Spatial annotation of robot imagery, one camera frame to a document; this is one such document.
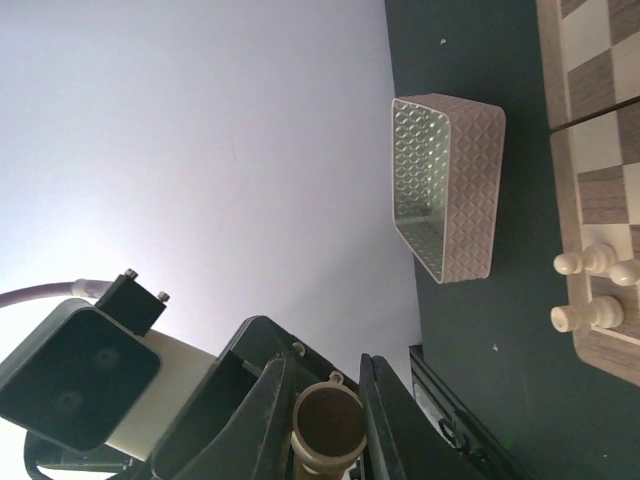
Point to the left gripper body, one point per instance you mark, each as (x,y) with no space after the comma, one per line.
(258,340)

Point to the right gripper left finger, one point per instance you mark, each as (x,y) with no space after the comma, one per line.
(249,437)

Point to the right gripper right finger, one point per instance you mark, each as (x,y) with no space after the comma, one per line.
(402,443)

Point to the pile of white chess pieces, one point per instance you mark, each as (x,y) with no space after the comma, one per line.
(612,298)

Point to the wooden chess board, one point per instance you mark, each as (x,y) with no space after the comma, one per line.
(590,57)

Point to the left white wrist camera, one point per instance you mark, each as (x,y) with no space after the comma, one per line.
(94,372)

